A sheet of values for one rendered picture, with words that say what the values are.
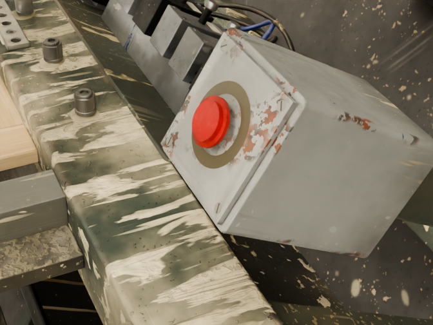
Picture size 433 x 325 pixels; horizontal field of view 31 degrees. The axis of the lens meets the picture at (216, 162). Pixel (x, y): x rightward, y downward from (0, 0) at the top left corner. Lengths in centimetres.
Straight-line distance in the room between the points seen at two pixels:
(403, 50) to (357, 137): 115
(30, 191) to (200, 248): 20
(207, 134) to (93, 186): 27
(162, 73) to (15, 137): 21
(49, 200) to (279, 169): 33
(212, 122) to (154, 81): 46
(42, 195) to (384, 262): 96
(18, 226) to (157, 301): 20
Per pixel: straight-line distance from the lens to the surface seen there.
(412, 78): 170
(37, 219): 84
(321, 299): 142
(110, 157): 87
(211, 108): 59
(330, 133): 57
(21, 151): 94
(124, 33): 114
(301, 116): 55
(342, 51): 185
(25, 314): 247
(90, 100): 92
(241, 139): 57
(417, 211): 75
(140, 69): 107
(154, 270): 74
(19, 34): 110
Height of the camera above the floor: 130
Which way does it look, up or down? 38 degrees down
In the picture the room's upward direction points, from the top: 76 degrees counter-clockwise
